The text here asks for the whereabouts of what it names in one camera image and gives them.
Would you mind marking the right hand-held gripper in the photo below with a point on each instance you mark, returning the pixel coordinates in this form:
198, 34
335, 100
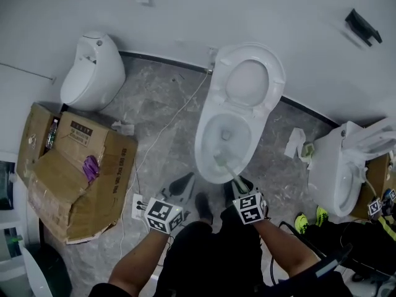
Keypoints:
249, 209

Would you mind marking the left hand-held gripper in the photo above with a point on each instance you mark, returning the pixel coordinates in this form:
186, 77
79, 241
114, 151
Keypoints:
162, 213

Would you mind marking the pale green toilet brush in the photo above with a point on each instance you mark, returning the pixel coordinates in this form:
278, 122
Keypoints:
221, 160

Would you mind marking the white toilet with raised seat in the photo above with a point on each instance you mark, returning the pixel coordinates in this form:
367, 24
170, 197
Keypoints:
247, 82

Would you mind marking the person's right forearm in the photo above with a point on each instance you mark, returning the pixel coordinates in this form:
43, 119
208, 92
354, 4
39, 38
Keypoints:
284, 249

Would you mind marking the person's left forearm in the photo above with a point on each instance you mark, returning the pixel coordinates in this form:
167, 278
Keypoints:
139, 258

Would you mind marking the pale green plastic part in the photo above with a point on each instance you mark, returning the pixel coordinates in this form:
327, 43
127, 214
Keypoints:
307, 150

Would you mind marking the white toilet with tilted lid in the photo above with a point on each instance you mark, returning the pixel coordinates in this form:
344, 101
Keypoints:
328, 166

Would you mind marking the egg-shaped white toilet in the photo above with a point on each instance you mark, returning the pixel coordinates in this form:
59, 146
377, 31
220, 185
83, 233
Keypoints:
92, 79

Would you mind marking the person's left black shoe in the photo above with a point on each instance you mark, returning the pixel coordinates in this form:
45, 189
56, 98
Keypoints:
203, 209

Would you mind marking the white power strip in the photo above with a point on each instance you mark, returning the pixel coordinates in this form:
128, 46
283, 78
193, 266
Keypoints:
137, 213

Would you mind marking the white paper towel strip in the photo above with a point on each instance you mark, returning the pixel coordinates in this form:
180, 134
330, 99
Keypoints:
294, 142

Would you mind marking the large torn cardboard box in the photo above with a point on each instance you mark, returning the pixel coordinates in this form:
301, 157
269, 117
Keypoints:
105, 184

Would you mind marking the person's black shorts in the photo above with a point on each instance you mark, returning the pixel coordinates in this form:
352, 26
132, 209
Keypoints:
210, 258

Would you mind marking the crumpled white tissue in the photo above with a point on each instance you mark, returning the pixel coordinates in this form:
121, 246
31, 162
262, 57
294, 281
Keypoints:
123, 127

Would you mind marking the person's black shirt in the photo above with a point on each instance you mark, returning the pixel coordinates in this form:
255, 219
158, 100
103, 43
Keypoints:
108, 291

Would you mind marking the metal water inlet valve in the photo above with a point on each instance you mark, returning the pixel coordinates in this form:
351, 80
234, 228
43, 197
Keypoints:
212, 59

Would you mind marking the small brown cardboard box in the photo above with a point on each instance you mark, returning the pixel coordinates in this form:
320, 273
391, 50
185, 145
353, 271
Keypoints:
377, 172

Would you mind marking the clear plastic bottle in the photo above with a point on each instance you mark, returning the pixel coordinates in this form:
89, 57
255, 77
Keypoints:
52, 135

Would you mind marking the white cabinet with dark glass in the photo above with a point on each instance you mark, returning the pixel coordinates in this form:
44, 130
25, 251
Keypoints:
9, 218

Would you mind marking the black wall shelf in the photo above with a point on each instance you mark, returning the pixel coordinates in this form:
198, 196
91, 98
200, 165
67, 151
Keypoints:
362, 26

